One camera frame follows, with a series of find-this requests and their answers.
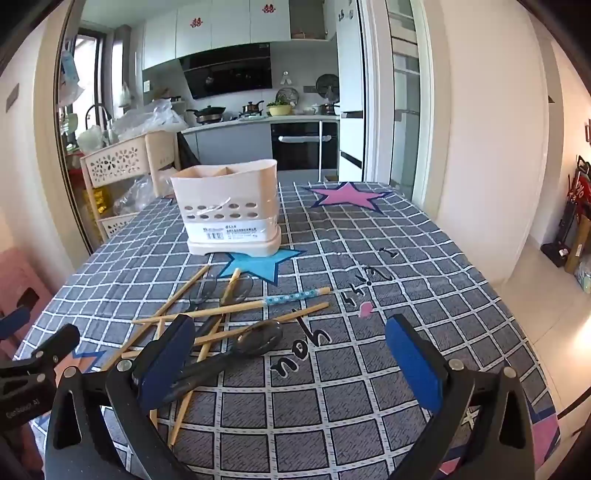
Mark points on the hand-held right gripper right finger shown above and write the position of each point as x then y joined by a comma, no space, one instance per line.
411,364

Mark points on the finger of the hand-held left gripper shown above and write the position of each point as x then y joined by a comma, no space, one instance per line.
14,321
60,339

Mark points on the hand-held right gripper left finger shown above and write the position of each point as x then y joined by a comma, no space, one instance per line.
166,364

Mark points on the plain wooden chopstick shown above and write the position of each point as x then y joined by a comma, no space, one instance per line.
184,290
229,290
159,328
304,310

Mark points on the grey translucent plastic spoon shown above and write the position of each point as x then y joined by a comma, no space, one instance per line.
242,290
258,339
203,293

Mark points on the blue dotted wooden chopstick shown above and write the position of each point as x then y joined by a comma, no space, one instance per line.
295,296

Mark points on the beige plastic utensil holder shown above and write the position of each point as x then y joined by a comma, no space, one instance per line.
221,194

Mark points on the pink plastic stool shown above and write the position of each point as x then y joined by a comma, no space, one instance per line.
23,272

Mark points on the grey plaid star tablecloth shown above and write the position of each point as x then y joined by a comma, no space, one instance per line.
369,258

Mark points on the clear plastic bag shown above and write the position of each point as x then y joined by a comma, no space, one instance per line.
134,196

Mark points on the beige plastic storage cart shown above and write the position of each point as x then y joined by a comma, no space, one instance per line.
120,161

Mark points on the cardboard box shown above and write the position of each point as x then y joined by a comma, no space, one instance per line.
331,177

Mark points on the black hanging garment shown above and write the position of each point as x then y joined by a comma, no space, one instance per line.
187,152

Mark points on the black red upright appliance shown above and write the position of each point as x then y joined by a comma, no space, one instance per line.
572,221

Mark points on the curved kitchen faucet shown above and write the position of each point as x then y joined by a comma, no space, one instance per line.
87,115

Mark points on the white pole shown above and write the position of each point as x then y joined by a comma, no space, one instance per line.
320,152

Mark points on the clear plastic bags pile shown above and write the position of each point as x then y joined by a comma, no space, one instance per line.
152,120

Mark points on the black built-in oven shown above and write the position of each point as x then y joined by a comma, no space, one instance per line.
300,152

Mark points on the glass sliding door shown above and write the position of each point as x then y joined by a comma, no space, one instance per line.
406,115

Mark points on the white hanging plastic bag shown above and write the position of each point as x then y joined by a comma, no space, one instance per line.
125,94

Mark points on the blue white hanging packet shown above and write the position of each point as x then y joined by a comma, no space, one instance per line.
69,74

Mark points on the black wok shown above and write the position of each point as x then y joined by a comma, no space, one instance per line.
207,113

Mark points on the steel pot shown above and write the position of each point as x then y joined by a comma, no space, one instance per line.
328,109

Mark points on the dark cooking pot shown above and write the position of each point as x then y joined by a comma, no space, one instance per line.
251,108

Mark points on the yellow bowl of greens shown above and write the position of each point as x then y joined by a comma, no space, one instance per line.
279,110

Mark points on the white refrigerator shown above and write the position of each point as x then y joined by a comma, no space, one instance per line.
351,92

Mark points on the round hanging rack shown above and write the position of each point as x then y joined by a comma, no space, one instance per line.
328,85

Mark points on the round patterned plate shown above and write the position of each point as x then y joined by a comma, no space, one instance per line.
288,95

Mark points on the black range hood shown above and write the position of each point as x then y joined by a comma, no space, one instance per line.
226,74

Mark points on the white upper kitchen cabinets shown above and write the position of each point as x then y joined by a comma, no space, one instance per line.
207,27

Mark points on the grey wall switch plate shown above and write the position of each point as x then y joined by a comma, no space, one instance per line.
13,98

